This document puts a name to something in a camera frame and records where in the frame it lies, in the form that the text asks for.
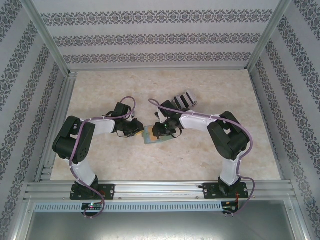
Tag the green card holder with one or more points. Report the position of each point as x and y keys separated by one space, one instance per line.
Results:
x=160 y=140

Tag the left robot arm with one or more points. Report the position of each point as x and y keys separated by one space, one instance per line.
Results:
x=75 y=140

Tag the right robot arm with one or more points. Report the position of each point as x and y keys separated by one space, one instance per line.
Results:
x=225 y=140

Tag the white card stack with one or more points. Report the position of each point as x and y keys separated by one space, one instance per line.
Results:
x=185 y=100
x=178 y=102
x=193 y=98

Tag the clear acrylic card box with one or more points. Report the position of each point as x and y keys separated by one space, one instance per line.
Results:
x=187 y=100

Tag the left controller board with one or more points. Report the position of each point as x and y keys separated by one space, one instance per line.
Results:
x=92 y=205

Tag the controller board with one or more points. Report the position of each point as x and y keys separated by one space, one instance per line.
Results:
x=230 y=207
x=92 y=205

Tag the grey metal sheet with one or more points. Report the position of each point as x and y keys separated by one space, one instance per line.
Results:
x=160 y=225

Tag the right controller board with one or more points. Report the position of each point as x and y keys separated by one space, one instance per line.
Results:
x=230 y=207

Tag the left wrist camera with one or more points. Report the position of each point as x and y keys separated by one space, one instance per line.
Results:
x=133 y=117

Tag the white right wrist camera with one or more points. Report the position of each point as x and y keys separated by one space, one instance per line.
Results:
x=160 y=114

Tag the aluminium back rail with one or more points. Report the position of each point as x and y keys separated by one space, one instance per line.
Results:
x=160 y=70

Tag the aluminium mounting rail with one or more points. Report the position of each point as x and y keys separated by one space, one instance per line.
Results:
x=155 y=190

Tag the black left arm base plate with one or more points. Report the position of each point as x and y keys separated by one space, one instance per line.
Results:
x=110 y=191

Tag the aluminium side rail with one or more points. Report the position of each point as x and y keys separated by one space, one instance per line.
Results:
x=57 y=125

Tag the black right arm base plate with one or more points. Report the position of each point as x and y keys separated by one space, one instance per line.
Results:
x=210 y=191

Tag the aluminium frame post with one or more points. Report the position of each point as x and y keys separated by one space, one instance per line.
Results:
x=47 y=37
x=17 y=220
x=267 y=37
x=303 y=220

